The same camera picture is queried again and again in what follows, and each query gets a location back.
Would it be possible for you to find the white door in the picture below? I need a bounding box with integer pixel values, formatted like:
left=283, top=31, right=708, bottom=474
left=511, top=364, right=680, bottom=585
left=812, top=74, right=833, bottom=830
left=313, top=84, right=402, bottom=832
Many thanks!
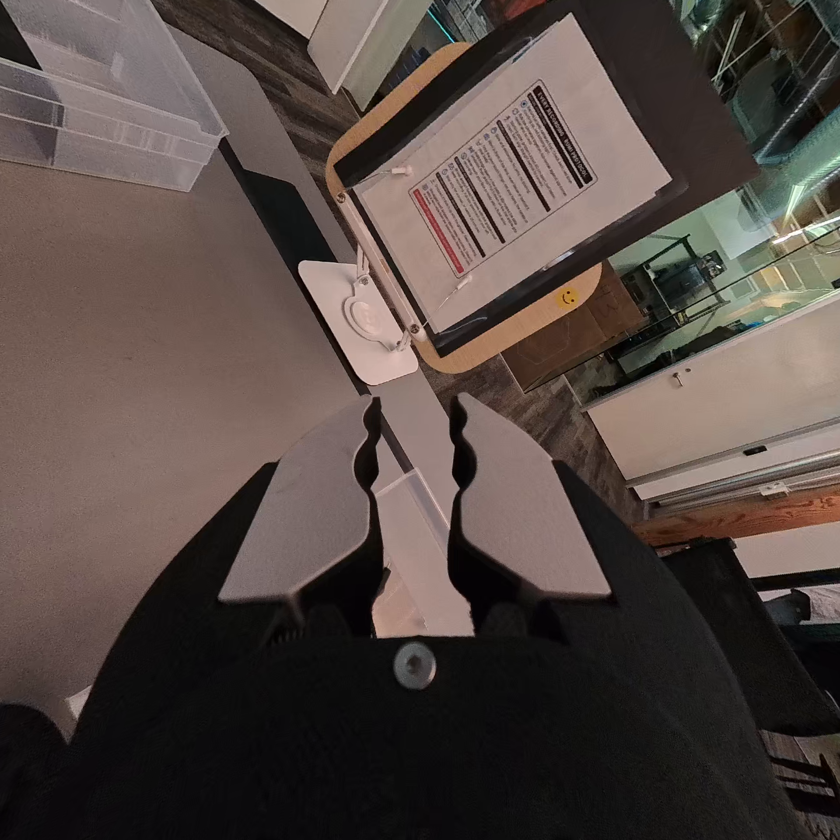
left=581, top=308, right=840, bottom=487

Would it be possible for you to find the light wooden rounded table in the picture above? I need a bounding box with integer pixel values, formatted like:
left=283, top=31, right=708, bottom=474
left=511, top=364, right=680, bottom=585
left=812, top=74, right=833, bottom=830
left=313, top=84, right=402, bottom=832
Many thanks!
left=325, top=42, right=603, bottom=375

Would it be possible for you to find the clear plastic bin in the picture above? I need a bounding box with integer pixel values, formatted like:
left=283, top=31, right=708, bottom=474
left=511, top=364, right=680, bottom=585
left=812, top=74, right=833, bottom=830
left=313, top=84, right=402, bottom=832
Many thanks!
left=0, top=0, right=231, bottom=193

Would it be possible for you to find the small clear plastic tray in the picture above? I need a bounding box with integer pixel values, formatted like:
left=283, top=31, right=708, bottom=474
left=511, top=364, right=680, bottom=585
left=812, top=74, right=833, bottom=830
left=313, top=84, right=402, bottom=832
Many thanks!
left=371, top=466, right=475, bottom=637

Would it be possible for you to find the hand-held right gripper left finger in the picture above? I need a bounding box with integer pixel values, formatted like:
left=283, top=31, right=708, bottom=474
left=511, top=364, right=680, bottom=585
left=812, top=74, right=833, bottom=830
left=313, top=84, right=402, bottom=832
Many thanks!
left=217, top=395, right=387, bottom=637

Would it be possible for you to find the white display stand base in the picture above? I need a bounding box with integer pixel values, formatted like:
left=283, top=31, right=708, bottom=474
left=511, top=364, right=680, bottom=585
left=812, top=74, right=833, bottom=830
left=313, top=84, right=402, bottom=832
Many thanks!
left=298, top=259, right=420, bottom=387

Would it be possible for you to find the black office chair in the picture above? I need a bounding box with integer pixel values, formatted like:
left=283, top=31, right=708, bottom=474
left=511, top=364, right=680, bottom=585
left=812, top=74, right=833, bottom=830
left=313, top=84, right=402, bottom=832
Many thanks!
left=663, top=538, right=840, bottom=736

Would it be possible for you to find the wooden ceiling beam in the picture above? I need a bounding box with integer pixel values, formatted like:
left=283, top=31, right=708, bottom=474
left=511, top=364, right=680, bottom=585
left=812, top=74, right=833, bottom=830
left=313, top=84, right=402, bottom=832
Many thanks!
left=633, top=489, right=840, bottom=549

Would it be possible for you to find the brown cardboard box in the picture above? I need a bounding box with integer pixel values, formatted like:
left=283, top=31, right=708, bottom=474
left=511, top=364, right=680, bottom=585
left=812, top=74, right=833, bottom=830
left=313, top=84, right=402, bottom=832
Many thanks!
left=502, top=262, right=647, bottom=395

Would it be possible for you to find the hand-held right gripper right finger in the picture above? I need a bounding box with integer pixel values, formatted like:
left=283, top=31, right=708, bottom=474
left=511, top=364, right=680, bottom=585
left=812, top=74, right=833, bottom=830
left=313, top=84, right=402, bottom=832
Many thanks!
left=448, top=392, right=616, bottom=637

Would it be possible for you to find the black display board instruction sheet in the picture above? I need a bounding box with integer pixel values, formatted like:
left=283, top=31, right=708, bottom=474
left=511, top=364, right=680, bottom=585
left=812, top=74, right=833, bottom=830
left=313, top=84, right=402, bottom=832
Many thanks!
left=333, top=0, right=762, bottom=358

